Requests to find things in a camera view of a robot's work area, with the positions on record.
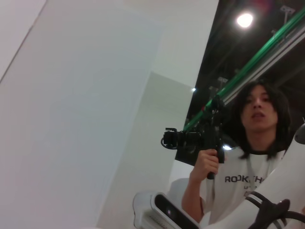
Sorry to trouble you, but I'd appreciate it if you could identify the bystander bare hand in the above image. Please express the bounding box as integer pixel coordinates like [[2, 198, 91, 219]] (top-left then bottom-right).
[[192, 149, 219, 184]]

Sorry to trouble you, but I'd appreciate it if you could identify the black video camera rig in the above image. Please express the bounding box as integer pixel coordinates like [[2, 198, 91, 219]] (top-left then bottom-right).
[[161, 96, 226, 180]]

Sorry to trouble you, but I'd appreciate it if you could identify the person in white t-shirt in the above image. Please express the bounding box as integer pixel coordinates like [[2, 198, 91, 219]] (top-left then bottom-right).
[[202, 81, 295, 229]]

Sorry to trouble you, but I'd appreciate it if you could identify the green ceiling beam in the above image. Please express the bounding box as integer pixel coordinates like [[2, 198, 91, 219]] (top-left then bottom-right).
[[183, 3, 305, 131]]

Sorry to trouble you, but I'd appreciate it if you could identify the large round ceiling lamp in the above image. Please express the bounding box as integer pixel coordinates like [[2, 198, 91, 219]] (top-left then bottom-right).
[[235, 13, 254, 28]]

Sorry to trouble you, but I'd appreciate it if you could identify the black camera cable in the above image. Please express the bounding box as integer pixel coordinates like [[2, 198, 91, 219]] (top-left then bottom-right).
[[263, 209, 305, 229]]

